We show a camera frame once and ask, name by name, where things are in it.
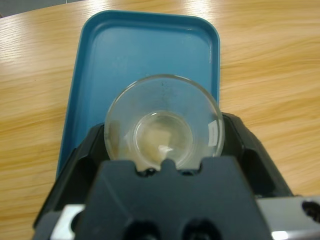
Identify clear glass cup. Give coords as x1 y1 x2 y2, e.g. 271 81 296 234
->
103 73 225 171

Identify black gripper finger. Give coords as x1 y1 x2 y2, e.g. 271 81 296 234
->
33 122 113 229
219 111 294 199

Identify teal plastic tray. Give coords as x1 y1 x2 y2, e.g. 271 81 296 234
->
56 9 221 181

